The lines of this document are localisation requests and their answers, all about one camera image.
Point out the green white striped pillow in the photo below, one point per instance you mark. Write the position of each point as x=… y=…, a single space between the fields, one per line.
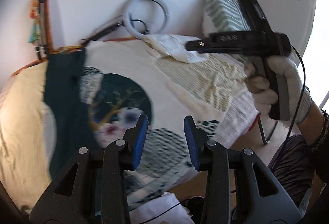
x=223 y=16

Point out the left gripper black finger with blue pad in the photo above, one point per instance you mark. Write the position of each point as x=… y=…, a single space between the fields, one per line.
x=240 y=188
x=90 y=187

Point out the white cloth bottom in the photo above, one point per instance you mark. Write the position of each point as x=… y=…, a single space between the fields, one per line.
x=165 y=208

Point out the patterned cream bed cover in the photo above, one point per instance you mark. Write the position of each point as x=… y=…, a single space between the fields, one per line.
x=121 y=81

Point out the cream white small garment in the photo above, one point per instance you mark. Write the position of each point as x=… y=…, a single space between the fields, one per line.
x=169 y=45

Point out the dark green cloth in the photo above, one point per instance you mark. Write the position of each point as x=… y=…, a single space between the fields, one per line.
x=62 y=95

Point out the bare forearm black sleeve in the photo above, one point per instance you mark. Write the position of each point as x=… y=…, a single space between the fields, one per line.
x=313 y=129

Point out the white ring light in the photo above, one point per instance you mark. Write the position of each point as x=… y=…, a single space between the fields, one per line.
x=150 y=15

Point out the colourful framed stand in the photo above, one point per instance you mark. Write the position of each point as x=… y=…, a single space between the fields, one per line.
x=40 y=35

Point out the black handheld left gripper finger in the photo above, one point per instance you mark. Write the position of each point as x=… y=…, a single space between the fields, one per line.
x=200 y=46

